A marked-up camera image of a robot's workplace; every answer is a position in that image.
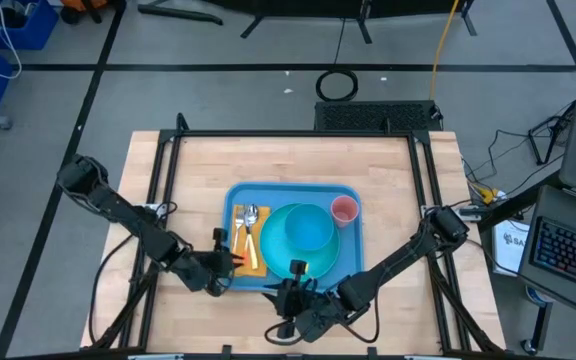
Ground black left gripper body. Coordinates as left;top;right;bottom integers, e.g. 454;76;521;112
170;227;237;299

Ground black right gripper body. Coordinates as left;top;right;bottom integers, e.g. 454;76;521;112
273;258;349;345

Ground yellow cloth napkin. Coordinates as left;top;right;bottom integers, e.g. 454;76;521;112
231;203;272;279

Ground fork with orange handle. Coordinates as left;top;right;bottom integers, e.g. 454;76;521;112
232;205;248;262

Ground teal round plate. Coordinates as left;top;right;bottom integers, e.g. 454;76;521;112
259;202;342;281

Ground spoon with yellow handle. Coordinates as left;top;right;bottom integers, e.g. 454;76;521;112
243;203;260;270

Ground blue plastic bowl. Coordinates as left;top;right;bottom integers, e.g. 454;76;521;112
283;202;337;252

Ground blue plastic tray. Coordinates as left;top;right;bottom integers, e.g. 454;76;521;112
221;181;365;294

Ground pink plastic cup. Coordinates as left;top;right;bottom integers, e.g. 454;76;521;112
330;194;360;229

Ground black perforated computer case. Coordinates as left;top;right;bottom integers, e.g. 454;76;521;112
313;99;443;133

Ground white box with logo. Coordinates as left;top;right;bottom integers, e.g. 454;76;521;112
491;218;533;277

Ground yellow connector plug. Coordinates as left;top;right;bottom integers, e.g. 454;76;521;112
470;180;500;207

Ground blue white round object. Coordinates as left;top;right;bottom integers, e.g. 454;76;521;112
524;285;553;305

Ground black cart leg with caster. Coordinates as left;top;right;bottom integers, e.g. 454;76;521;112
520;298;553;357

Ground black cart crossbar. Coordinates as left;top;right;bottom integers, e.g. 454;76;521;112
476;167;564;234

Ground black stand foot bar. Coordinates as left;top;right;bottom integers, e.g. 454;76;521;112
136;3;224;26

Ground black partition curtain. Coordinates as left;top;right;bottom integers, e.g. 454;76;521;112
202;0;478;45

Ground laptop with backlit keyboard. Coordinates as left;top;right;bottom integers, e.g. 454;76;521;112
517;183;576;321

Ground black tripod stand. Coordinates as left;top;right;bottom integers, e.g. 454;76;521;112
527;99;576;166

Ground orange and black object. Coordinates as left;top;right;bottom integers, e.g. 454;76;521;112
60;0;119;25

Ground black metal table frame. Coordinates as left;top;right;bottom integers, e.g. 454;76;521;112
81;112;507;360

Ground coiled black cable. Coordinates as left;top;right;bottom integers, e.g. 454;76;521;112
315;17;360;103

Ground yellow cable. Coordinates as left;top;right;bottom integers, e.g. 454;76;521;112
427;0;462;101

